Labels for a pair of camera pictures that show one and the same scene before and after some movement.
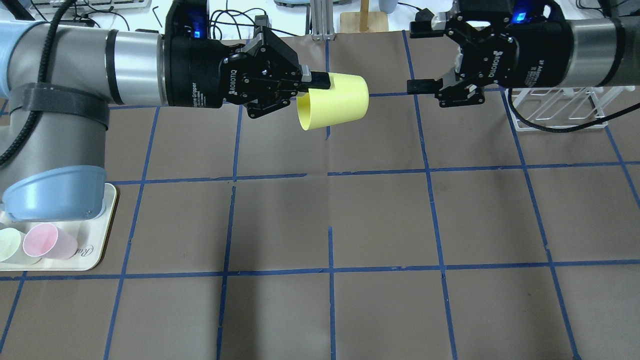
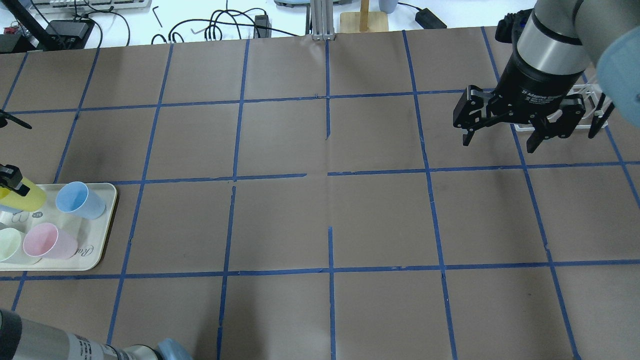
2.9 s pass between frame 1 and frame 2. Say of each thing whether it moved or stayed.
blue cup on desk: stayed
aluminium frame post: stayed
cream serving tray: stayed
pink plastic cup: stayed
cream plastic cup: stayed
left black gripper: moved
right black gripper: moved
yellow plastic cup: moved
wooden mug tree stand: stayed
